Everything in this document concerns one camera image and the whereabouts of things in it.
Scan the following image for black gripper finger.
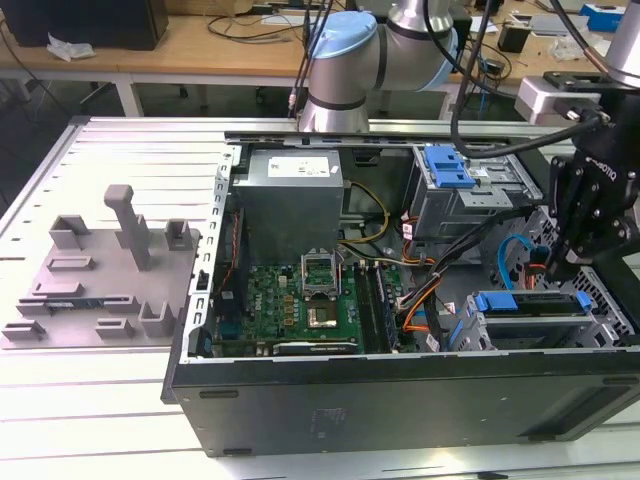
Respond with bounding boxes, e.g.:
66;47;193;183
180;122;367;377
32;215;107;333
544;189;640;281
547;154;584;266

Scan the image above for grey metal disk bay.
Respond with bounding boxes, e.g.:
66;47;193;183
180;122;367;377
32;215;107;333
447;287;626;351

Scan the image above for clear plastic bags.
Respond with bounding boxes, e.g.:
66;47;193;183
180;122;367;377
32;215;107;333
549;35;607;62

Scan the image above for grey metal drive cage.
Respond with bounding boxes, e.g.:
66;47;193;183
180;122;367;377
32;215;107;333
407;144;544;241

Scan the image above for blue plastic drive latch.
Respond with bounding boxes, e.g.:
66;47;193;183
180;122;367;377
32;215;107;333
423;144;475;190

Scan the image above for blue cardboard box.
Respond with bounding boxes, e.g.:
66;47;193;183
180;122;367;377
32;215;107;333
579;2;626;30

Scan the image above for flat grey device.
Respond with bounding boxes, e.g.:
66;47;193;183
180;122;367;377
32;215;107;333
529;13;584;36

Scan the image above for small black cube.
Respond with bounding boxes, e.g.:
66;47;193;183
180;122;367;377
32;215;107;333
497;23;531;54

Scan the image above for black RAM slot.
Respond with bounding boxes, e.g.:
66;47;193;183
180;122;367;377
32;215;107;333
363;263;389;354
373;263;396;354
355;263;381;354

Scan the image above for metal socket cover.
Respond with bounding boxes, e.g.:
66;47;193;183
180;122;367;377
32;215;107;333
299;248;344;301

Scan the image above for black PC case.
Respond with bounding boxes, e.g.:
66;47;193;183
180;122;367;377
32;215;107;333
160;130;640;459

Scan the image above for CPU socket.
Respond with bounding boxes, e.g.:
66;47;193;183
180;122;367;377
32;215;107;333
307;299;337;330

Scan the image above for grey power supply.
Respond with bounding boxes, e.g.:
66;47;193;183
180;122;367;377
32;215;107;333
230;148;346;251

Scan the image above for black graphics card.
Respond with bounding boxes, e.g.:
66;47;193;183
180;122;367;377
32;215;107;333
272;339;361;357

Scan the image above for green motherboard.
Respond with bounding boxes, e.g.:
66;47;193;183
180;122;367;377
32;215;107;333
214;259;416;357

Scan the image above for wooden desk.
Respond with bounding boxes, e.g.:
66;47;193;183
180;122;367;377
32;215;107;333
0;0;640;116

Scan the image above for grey parts rack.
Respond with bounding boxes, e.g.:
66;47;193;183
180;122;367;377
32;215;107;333
0;183;204;351

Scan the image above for large black box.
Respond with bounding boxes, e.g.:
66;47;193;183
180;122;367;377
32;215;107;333
0;0;169;51

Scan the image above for white plastic bag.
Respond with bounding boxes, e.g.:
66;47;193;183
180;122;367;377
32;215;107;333
47;33;96;64

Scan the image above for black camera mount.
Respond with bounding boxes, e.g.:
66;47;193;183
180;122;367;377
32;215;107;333
542;71;640;94

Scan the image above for orange black power wire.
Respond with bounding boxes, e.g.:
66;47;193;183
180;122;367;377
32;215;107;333
519;259;549;292

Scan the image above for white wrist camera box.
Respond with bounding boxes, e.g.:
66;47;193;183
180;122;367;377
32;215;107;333
514;75;604;126

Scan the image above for blue flat data wire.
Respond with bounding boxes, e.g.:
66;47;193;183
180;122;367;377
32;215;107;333
498;234;534;291
446;318;465;352

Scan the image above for black wire bundle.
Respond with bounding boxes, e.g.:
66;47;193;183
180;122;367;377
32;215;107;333
397;207;532;351

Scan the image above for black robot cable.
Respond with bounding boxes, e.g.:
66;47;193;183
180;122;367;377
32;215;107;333
424;0;614;159

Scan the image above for yellow black supply wires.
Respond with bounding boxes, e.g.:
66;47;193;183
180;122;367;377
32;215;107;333
338;180;392;249

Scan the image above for red black twisted wire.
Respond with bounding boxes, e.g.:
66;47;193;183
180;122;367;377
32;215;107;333
222;209;246;292

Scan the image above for coiled black cable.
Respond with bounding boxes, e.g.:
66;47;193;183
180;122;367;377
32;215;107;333
207;12;311;45

